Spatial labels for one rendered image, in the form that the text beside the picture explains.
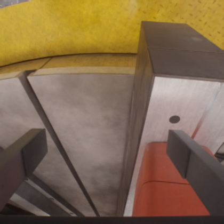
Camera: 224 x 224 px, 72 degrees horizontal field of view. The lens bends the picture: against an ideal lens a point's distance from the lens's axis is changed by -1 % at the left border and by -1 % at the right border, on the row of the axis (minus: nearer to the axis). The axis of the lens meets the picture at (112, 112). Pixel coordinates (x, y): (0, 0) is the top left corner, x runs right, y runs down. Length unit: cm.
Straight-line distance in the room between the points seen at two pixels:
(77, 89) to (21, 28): 52
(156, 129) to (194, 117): 6
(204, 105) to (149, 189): 13
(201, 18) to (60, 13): 68
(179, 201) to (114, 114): 57
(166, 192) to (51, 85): 62
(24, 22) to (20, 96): 41
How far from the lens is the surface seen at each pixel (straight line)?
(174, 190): 23
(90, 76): 64
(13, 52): 115
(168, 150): 17
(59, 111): 80
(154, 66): 22
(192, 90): 23
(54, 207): 174
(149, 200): 21
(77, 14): 91
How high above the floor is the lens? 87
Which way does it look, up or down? 50 degrees down
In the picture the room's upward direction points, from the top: 170 degrees counter-clockwise
